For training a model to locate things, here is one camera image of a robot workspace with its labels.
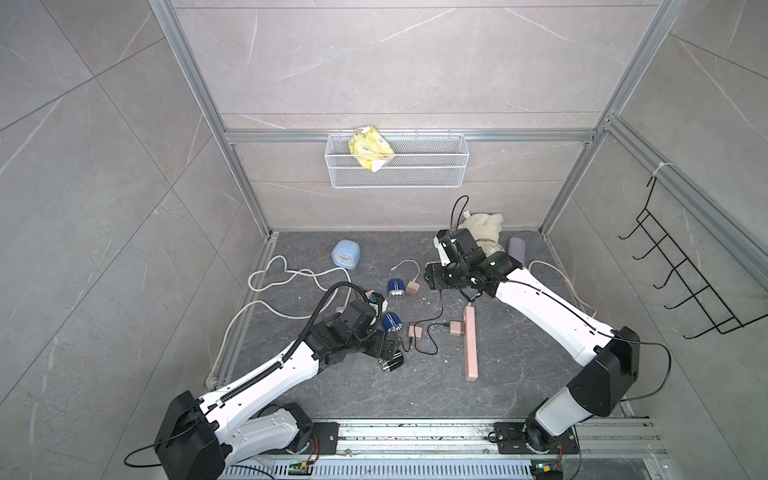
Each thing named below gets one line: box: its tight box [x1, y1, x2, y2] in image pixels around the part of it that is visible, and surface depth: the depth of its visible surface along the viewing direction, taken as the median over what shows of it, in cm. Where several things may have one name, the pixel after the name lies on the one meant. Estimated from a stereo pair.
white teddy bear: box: [458, 211, 505, 257], surface depth 112 cm
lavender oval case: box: [508, 237, 526, 266], surface depth 113 cm
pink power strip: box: [464, 302, 479, 382], surface depth 87 cm
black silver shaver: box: [382, 351, 404, 372], surface depth 86 cm
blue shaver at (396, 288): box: [388, 278, 405, 299], surface depth 102 cm
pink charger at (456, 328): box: [449, 321, 465, 336], surface depth 92 cm
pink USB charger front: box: [405, 280, 420, 296], surface depth 102 cm
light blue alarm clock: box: [331, 239, 361, 270], surface depth 107 cm
